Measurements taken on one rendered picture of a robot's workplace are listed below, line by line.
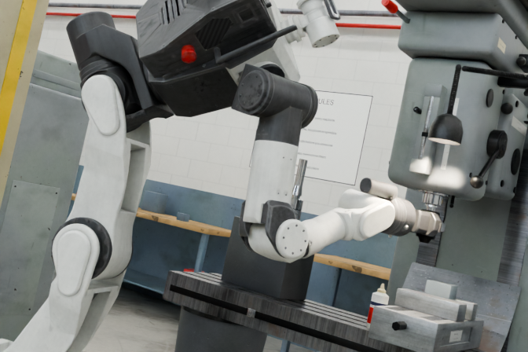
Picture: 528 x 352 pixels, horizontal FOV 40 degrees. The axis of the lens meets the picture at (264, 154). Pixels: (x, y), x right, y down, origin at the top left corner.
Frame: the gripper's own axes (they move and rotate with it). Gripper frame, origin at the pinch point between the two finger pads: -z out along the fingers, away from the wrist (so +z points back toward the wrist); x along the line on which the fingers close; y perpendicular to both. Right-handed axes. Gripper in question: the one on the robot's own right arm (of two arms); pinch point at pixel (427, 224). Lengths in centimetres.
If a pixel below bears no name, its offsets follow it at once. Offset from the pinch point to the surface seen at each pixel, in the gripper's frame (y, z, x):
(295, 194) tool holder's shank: -0.9, 8.7, 38.4
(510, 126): -28.4, -14.3, -8.5
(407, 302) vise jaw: 18.9, 7.8, -4.3
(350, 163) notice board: -49, -343, 340
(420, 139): -18.6, 12.5, -2.5
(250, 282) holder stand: 25, 14, 43
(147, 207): 32, -260, 526
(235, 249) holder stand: 18, 15, 51
